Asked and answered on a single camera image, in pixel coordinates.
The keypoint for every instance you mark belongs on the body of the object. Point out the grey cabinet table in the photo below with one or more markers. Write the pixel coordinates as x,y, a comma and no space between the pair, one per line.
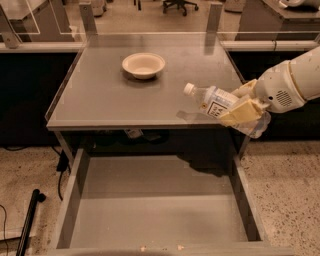
100,95

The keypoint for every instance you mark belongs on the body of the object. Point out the black office chair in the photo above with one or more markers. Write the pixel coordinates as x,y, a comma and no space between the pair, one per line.
180,4

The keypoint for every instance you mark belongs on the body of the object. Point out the blue plastic bottle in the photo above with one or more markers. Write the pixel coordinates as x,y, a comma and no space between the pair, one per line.
213,102

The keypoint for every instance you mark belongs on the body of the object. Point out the white paper bowl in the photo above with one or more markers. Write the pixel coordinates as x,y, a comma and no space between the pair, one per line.
143,65

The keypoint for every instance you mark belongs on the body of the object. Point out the grey background cabinet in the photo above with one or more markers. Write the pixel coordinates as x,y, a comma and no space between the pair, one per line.
273,20
38,20

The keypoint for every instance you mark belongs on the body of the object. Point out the black pole on floor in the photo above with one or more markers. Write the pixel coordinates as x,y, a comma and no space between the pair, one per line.
36,198

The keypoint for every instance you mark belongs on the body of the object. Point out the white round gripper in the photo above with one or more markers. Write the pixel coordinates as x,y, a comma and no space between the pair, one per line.
278,88

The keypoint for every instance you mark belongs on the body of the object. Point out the grey background cabinet left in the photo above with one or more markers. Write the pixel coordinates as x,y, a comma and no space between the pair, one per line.
38,20

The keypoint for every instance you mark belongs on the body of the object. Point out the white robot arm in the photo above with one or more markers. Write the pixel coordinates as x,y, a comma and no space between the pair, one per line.
305,70

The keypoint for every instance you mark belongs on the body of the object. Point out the grey background cabinet right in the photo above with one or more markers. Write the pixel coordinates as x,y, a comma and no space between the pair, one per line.
273,20

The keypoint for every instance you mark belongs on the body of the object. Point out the grey open top drawer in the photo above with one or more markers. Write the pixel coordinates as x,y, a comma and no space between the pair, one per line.
158,206

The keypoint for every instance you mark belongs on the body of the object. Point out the clear acrylic barrier panel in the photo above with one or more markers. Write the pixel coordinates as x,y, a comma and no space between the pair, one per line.
231,20

